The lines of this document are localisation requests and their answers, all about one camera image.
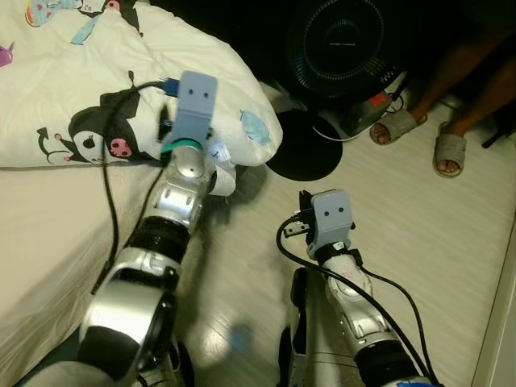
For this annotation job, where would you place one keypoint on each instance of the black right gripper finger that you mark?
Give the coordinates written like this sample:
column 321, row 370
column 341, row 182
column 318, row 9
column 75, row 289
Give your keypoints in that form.
column 306, row 203

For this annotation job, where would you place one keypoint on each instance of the cream cartoon print quilt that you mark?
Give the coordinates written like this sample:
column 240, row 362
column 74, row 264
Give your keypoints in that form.
column 64, row 72

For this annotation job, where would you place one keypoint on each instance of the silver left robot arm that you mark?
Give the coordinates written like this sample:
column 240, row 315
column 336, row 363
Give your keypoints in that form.
column 181, row 201

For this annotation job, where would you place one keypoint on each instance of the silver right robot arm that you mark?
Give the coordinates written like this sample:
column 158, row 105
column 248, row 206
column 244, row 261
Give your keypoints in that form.
column 355, row 306

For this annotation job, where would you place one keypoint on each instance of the grey box orange label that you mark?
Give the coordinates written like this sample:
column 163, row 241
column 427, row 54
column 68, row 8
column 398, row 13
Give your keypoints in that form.
column 367, row 117

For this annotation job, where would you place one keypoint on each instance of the grey open-toe slipper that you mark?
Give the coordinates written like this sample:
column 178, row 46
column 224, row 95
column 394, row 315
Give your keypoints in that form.
column 403, row 122
column 451, row 145

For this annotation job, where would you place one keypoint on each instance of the person left leg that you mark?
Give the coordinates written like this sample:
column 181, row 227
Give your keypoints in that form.
column 488, row 97

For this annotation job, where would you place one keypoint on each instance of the person leg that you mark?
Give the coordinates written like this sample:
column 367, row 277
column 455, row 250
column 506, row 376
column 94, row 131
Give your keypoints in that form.
column 451, row 76
column 488, row 97

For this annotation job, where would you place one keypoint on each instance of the black round circulator fan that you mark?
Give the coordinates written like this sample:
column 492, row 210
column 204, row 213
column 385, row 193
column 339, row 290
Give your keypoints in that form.
column 347, row 48

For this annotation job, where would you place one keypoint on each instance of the person right leg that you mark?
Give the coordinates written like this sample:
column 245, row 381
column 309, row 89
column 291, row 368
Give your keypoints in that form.
column 451, row 76

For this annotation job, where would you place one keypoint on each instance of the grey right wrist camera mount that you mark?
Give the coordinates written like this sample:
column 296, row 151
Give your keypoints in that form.
column 333, row 216

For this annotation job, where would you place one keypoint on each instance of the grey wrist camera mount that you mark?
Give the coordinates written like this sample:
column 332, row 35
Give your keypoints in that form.
column 333, row 216
column 193, row 109

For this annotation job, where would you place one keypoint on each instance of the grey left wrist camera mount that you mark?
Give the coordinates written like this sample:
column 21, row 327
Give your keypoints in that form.
column 193, row 109

